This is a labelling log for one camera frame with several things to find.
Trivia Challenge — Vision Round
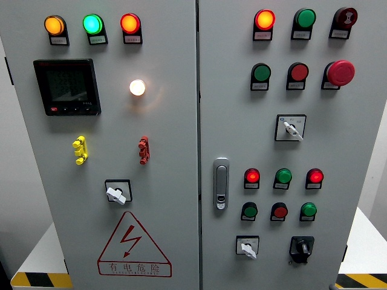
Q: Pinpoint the grey cabinet door with display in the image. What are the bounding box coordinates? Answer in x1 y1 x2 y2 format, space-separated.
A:
0 0 201 290

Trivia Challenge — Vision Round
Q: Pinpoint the silver door lock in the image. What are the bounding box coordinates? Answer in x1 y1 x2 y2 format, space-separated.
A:
213 157 230 211

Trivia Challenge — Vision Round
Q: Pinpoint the grey cabinet door with lock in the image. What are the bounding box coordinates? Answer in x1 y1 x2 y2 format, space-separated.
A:
198 0 387 290

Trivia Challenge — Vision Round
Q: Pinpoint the small red lamp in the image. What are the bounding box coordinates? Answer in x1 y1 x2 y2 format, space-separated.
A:
243 167 261 190
305 167 325 190

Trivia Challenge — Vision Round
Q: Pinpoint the white round lamp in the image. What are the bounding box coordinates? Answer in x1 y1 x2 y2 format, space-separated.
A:
129 79 147 97

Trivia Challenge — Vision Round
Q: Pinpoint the small green push button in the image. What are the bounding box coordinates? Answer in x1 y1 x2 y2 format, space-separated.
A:
240 201 259 222

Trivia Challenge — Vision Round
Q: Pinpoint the small green lamp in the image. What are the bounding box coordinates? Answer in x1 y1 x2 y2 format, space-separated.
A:
299 202 317 222
273 167 293 190

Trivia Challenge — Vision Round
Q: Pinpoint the large green push button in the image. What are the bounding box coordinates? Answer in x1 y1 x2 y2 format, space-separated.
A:
250 62 272 92
290 8 317 40

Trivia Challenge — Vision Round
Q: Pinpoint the small red push button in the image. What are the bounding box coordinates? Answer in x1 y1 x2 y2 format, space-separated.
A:
270 202 289 222

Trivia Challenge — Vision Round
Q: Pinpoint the large red push button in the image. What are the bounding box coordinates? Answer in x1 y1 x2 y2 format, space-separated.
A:
285 62 310 91

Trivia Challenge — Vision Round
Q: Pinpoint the red warning triangle sticker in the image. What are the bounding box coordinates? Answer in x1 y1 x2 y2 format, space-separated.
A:
97 210 173 278

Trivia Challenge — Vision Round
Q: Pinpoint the red round lamp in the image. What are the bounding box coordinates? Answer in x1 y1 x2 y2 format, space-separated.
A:
252 8 276 42
120 13 143 45

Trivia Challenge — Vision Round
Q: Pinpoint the black display meter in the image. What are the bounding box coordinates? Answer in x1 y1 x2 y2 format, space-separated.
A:
33 59 102 117

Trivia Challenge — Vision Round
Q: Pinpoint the bright green round lamp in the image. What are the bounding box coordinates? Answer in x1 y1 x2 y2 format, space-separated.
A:
82 13 109 46

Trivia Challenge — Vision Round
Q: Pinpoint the large red stop button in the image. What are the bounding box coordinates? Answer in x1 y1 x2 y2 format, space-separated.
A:
320 60 356 91

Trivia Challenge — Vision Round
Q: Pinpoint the yellow round lamp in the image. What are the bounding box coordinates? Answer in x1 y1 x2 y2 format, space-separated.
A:
44 14 70 47

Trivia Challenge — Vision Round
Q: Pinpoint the dark red buzzer lamp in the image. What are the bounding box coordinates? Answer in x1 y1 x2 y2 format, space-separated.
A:
328 7 359 40

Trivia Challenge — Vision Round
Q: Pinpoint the black yellow striped tape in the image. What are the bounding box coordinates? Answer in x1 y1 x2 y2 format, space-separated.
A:
334 273 387 289
10 272 74 289

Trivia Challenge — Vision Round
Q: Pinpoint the small red handle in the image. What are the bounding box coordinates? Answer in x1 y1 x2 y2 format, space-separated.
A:
138 135 151 166

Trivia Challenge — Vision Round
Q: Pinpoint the white-handle switch, black plate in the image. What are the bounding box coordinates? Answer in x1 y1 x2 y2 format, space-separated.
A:
104 179 133 206

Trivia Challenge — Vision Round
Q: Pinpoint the slim white-handle switch, large plate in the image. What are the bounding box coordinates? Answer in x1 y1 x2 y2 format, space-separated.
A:
274 114 307 143

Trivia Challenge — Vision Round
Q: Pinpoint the small yellow handle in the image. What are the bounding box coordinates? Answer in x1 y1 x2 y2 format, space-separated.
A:
71 135 89 166

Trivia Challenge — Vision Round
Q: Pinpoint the white-handle switch, small white plate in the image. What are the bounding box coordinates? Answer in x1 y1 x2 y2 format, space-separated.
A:
235 235 261 260

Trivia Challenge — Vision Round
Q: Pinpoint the black knob turn switch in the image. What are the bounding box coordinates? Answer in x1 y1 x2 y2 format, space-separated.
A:
288 236 315 265

